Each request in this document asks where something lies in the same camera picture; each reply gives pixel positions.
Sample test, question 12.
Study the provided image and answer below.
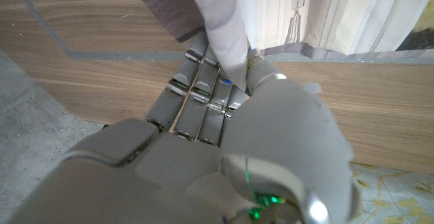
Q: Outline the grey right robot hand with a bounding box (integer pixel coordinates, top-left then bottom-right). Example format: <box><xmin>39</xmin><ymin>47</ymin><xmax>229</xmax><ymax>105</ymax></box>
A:
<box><xmin>6</xmin><ymin>30</ymin><xmax>360</xmax><ymax>224</ymax></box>

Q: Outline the sofa print cloth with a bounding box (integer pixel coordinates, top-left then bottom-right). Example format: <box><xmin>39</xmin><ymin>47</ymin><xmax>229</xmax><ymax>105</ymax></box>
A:
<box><xmin>123</xmin><ymin>0</ymin><xmax>434</xmax><ymax>92</ymax></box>

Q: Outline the floral print backdrop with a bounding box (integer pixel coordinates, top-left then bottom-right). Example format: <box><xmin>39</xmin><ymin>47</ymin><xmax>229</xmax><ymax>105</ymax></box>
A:
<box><xmin>349</xmin><ymin>162</ymin><xmax>434</xmax><ymax>224</ymax></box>

